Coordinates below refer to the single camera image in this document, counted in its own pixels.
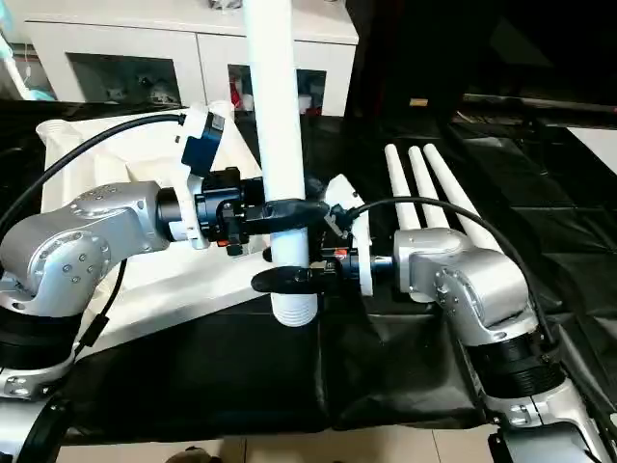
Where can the white tapered table leg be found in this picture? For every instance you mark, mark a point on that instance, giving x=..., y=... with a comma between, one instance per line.
x=279, y=120
x=400, y=188
x=426, y=188
x=458, y=193

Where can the white plastic table top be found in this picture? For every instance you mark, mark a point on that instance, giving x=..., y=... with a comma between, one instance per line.
x=169, y=289

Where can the small white jar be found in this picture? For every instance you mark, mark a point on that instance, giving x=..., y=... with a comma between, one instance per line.
x=248, y=102
x=304, y=106

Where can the black work mat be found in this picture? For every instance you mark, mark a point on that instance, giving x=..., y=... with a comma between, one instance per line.
x=241, y=376

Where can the red bottle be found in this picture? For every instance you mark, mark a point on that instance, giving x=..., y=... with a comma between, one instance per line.
x=235, y=89

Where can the small tan object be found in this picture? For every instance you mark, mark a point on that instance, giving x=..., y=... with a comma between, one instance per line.
x=419, y=102

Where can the white sideboard cabinet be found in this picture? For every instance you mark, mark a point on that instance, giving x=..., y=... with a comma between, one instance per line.
x=120, y=41

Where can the dark metal bar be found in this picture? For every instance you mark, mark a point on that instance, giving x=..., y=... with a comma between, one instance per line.
x=530, y=102

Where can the teal white plastic object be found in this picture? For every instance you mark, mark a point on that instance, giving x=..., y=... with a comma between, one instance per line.
x=19, y=58

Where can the white flat board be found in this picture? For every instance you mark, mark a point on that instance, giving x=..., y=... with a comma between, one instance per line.
x=598, y=149

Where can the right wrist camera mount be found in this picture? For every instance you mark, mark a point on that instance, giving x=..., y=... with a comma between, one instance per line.
x=359, y=241

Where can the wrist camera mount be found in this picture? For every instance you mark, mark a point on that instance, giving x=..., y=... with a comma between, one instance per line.
x=359, y=241
x=193, y=120

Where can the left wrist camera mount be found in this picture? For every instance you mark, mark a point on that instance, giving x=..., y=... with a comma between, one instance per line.
x=193, y=120

